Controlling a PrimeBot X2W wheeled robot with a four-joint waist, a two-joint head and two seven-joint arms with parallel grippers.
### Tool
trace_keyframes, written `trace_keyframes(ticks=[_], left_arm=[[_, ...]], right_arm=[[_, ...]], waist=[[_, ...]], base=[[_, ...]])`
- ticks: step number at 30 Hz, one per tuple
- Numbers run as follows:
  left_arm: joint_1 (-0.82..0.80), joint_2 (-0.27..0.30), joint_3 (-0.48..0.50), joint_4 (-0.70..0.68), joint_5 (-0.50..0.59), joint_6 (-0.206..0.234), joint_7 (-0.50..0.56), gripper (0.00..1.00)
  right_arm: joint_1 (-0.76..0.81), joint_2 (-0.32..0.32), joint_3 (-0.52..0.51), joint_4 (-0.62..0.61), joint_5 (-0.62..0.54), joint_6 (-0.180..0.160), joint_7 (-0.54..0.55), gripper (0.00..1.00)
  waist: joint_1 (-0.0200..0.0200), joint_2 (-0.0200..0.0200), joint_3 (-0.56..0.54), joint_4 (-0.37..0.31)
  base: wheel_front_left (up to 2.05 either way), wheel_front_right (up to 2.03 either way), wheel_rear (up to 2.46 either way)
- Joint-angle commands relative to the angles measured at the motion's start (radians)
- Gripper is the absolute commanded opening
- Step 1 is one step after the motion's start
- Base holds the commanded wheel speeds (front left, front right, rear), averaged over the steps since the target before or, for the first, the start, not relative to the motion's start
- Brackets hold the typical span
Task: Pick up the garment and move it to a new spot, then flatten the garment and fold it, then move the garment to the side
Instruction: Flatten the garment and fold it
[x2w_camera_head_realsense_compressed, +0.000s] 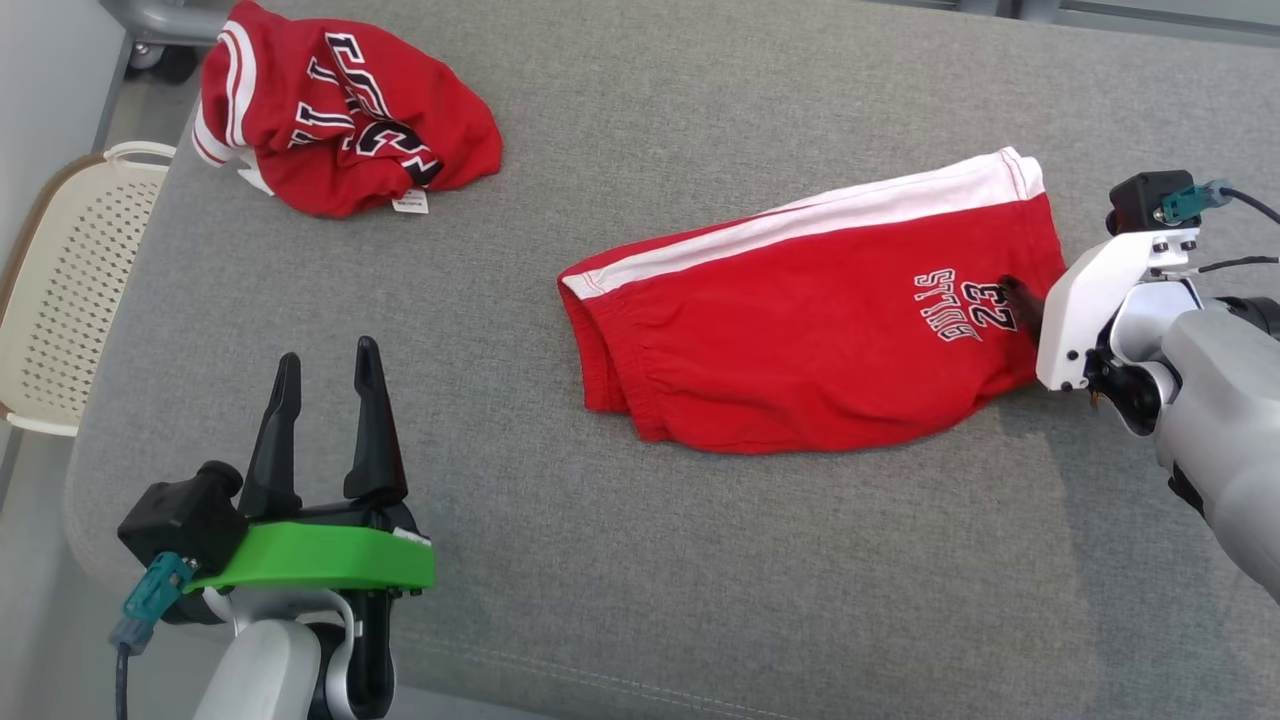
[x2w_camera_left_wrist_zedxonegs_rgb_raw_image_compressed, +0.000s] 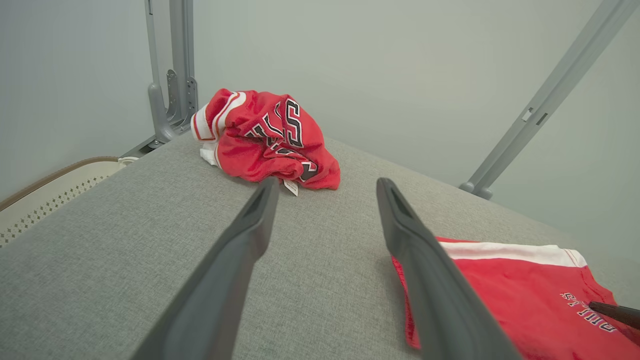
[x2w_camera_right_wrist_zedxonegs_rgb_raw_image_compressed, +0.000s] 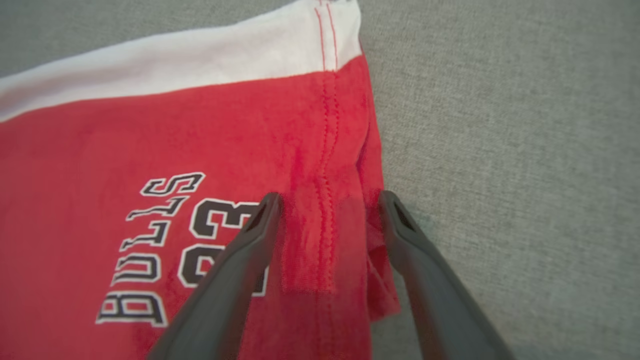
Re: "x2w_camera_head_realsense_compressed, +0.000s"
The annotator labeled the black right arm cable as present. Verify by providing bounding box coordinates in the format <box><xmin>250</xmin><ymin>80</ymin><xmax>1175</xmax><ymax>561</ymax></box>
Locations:
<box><xmin>1165</xmin><ymin>255</ymin><xmax>1280</xmax><ymax>277</ymax></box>

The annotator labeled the black caster wheel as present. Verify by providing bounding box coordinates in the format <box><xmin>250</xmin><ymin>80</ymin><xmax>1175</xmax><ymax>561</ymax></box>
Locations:
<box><xmin>125</xmin><ymin>45</ymin><xmax>199</xmax><ymax>86</ymax></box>

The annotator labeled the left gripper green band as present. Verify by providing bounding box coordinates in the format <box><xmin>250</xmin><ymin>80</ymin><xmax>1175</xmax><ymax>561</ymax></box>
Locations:
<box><xmin>160</xmin><ymin>336</ymin><xmax>437</xmax><ymax>626</ymax></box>

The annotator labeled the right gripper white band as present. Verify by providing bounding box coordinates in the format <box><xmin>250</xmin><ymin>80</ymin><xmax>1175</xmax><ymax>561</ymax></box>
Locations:
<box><xmin>998</xmin><ymin>228</ymin><xmax>1201</xmax><ymax>393</ymax></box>

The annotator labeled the teal left camera cable plug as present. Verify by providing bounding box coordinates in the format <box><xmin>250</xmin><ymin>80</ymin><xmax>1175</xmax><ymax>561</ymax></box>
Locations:
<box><xmin>110</xmin><ymin>552</ymin><xmax>198</xmax><ymax>720</ymax></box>

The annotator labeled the red jersey black white lettering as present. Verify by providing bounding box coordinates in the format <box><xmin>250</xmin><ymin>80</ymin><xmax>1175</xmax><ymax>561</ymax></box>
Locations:
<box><xmin>192</xmin><ymin>0</ymin><xmax>504</xmax><ymax>219</ymax></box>

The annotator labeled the red shorts white side stripe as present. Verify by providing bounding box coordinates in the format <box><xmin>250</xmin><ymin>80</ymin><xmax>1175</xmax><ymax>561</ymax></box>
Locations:
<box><xmin>557</xmin><ymin>147</ymin><xmax>1069</xmax><ymax>456</ymax></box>

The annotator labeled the grey fabric sofa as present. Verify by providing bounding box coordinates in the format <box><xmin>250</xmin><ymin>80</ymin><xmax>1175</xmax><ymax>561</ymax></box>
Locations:
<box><xmin>65</xmin><ymin>0</ymin><xmax>1280</xmax><ymax>720</ymax></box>

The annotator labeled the teal right camera cable plug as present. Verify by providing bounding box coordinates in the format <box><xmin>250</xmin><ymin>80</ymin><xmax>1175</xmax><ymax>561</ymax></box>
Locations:
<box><xmin>1160</xmin><ymin>180</ymin><xmax>1280</xmax><ymax>227</ymax></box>

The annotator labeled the grey cart frame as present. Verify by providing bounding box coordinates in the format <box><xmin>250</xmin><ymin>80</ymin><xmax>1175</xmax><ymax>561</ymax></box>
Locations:
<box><xmin>100</xmin><ymin>0</ymin><xmax>233</xmax><ymax>47</ymax></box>

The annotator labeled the teal camera cable plug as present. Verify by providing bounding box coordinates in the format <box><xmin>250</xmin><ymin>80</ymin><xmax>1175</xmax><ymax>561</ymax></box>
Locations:
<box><xmin>110</xmin><ymin>552</ymin><xmax>198</xmax><ymax>720</ymax></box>
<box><xmin>1160</xmin><ymin>180</ymin><xmax>1280</xmax><ymax>227</ymax></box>

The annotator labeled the cream perforated laundry basket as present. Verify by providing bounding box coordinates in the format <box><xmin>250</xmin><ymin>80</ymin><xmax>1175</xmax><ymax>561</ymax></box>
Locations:
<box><xmin>0</xmin><ymin>141</ymin><xmax>178</xmax><ymax>438</ymax></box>

